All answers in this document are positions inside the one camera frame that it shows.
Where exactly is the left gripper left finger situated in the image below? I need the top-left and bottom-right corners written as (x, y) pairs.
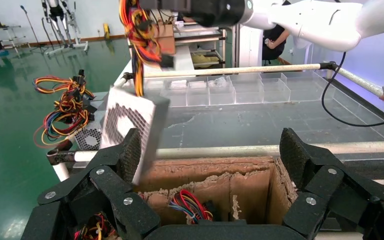
top-left (21, 128), bottom-right (162, 240)

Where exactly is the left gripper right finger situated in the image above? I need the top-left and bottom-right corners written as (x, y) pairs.
top-left (279, 127), bottom-right (384, 240)

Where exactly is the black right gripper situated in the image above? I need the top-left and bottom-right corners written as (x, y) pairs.
top-left (138, 0), bottom-right (220, 27)

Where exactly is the plain brown carton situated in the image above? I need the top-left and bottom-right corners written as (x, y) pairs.
top-left (152, 22), bottom-right (177, 56)

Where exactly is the short white pipe leg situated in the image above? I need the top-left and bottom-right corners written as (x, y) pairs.
top-left (51, 161), bottom-right (71, 183)

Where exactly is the yellow green bundle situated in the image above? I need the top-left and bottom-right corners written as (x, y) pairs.
top-left (191, 52), bottom-right (220, 66)

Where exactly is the small white item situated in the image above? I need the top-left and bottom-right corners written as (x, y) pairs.
top-left (169, 79), bottom-right (189, 90)
top-left (188, 80), bottom-right (208, 90)

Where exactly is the brown cardboard divider box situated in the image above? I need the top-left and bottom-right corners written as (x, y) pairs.
top-left (133, 156), bottom-right (299, 226)

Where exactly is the white cabinet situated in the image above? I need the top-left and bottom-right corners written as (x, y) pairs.
top-left (236, 24), bottom-right (265, 68)

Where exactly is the clear plastic bag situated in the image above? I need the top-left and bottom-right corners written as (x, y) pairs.
top-left (208, 76), bottom-right (233, 90)

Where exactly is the humanoid robot on stand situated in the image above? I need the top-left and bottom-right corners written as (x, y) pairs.
top-left (40, 0), bottom-right (90, 57)

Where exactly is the seated person in black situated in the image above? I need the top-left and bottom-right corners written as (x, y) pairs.
top-left (262, 28), bottom-right (292, 66)

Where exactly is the clear acrylic divider tray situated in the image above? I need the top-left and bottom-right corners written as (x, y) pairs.
top-left (144, 71), bottom-right (382, 117)

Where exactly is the black tripod stand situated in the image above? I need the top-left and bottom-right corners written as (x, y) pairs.
top-left (19, 4), bottom-right (52, 56)

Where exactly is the pipe frame shelf rack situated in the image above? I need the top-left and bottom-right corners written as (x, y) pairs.
top-left (173, 19), bottom-right (229, 70)

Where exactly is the thin black cable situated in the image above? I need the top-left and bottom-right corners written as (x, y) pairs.
top-left (321, 51), bottom-right (384, 128)

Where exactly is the small metal frame table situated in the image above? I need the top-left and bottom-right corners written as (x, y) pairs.
top-left (0, 23), bottom-right (31, 51)

